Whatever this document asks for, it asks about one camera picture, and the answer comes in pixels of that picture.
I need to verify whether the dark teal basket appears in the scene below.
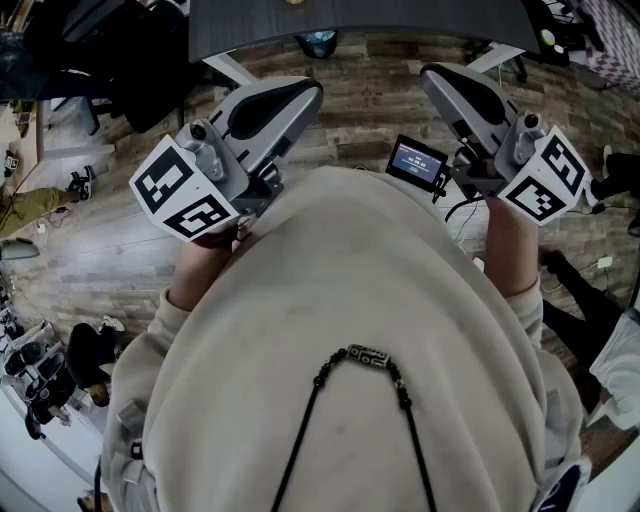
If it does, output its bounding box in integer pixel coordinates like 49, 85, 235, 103
293, 30, 339, 60

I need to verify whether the small black display screen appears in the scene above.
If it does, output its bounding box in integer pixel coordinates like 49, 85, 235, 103
384, 133, 450, 201

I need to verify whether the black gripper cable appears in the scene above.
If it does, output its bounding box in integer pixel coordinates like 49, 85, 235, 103
443, 195, 489, 225

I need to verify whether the black beaded necklace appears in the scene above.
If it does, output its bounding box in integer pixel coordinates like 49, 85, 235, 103
269, 343, 441, 512

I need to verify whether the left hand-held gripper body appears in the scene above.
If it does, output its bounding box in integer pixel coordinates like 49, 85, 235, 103
128, 119, 286, 245

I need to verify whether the white table leg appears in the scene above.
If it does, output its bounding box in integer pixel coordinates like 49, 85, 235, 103
202, 51, 261, 87
466, 42, 527, 74

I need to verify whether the person's right forearm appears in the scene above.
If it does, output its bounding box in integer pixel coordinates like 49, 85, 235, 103
483, 196, 542, 297

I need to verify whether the purple white checkered panel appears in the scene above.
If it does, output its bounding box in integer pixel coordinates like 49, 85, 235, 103
582, 0, 640, 84

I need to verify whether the black headset cable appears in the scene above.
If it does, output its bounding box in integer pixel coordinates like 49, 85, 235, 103
92, 449, 105, 512

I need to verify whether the person's left forearm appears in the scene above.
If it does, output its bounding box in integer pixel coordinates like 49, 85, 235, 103
171, 233, 236, 312

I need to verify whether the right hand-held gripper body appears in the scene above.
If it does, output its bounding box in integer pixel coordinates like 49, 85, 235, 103
449, 113, 597, 229

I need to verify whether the grey harness strap with buckle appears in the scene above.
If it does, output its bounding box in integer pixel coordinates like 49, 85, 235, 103
102, 397, 156, 512

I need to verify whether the black office chair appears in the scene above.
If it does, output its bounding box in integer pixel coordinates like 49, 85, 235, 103
64, 0, 194, 135

